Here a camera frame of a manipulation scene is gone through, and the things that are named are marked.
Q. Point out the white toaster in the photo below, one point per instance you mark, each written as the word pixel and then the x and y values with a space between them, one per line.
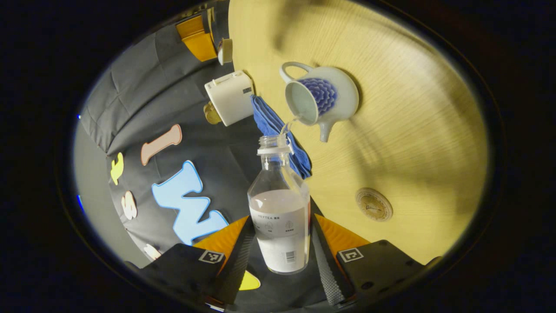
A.
pixel 230 98

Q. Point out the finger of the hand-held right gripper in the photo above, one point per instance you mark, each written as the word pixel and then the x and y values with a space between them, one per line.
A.
pixel 191 27
pixel 200 48

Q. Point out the folded blue towel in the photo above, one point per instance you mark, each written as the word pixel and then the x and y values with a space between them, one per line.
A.
pixel 269 121

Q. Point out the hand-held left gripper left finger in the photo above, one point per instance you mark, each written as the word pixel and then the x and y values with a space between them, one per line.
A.
pixel 236 265

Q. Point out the round wooden coaster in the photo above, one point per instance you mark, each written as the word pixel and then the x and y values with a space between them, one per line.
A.
pixel 373 205

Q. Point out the clear plastic water bottle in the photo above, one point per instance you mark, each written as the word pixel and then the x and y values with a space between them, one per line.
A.
pixel 278 217

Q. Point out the black backdrop cloth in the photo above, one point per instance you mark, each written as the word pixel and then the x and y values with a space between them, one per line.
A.
pixel 173 100

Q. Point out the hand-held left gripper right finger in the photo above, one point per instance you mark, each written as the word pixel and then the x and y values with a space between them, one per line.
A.
pixel 325 269

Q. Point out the brown toast slice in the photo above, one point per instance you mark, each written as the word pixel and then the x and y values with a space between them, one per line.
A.
pixel 213 117
pixel 207 108

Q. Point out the white blue-patterned teacup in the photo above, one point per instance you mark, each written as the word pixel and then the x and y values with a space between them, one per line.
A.
pixel 343 100

